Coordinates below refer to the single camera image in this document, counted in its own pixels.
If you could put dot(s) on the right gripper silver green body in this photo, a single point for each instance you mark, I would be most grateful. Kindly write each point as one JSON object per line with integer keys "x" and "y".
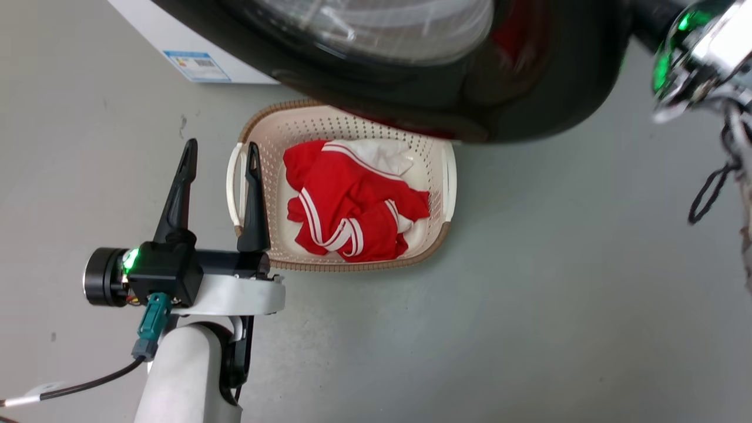
{"x": 708, "y": 53}

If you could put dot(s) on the white washing machine body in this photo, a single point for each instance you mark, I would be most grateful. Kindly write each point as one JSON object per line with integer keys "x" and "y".
{"x": 170, "y": 29}

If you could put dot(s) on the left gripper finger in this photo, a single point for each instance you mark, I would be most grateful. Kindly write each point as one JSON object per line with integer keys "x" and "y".
{"x": 178, "y": 200}
{"x": 254, "y": 205}

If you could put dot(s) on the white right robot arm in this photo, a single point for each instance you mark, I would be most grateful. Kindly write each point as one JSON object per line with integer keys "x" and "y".
{"x": 745, "y": 194}

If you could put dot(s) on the beige perforated laundry basket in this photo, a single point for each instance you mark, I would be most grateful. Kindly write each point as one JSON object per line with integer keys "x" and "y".
{"x": 432, "y": 176}

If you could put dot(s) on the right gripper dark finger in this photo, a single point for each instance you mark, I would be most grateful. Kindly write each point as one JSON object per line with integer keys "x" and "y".
{"x": 655, "y": 17}

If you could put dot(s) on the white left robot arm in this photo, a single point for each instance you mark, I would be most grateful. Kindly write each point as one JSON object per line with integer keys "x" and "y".
{"x": 188, "y": 376}

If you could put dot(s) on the black washing machine door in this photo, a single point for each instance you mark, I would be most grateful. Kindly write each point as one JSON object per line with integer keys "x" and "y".
{"x": 529, "y": 88}

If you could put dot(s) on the blue energy label sticker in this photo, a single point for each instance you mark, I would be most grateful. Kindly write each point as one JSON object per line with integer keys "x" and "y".
{"x": 197, "y": 66}

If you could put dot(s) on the red garment with white stripes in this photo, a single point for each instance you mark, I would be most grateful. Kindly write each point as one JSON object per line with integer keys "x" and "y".
{"x": 346, "y": 200}

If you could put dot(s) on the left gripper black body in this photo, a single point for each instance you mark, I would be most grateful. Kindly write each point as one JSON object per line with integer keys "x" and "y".
{"x": 167, "y": 273}

